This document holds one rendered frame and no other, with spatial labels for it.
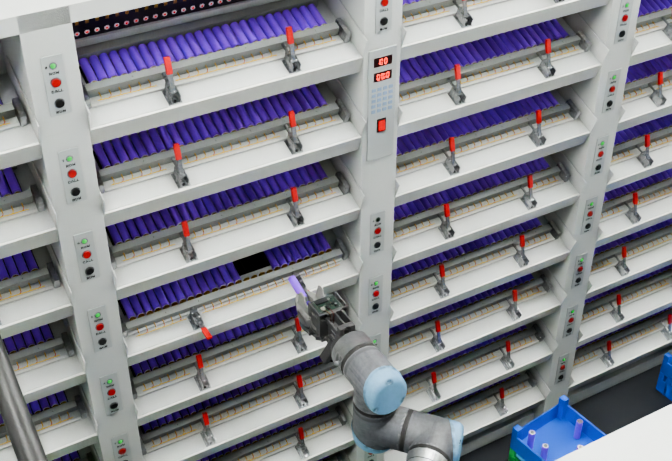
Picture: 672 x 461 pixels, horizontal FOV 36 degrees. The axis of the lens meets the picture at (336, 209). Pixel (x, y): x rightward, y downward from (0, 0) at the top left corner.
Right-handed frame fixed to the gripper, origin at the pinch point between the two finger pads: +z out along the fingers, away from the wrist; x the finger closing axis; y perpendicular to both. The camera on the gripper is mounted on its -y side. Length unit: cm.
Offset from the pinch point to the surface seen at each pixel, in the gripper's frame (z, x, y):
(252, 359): 15.2, 7.1, -28.5
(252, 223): 16.3, 4.5, 12.2
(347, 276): 12.2, -18.3, -9.8
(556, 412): -13, -71, -62
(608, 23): 12, -92, 41
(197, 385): 14.1, 22.5, -29.0
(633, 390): 11, -131, -105
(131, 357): 11.9, 37.9, -10.3
